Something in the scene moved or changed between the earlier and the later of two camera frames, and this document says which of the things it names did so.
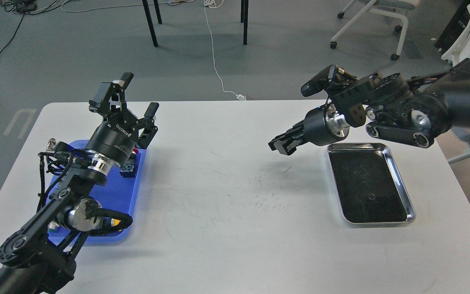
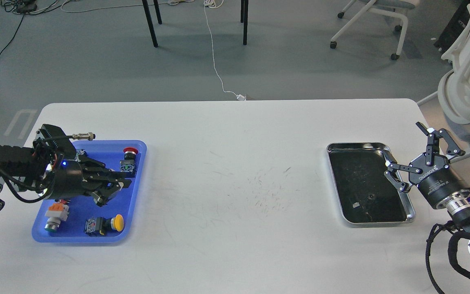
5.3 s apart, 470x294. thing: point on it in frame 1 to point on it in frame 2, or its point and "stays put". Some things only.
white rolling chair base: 402,29 stays put
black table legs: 244,14 stays put
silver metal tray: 369,187 stays put
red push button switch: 127,170 stays put
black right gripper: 324,125 to 437,181
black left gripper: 114,139 to 67,183
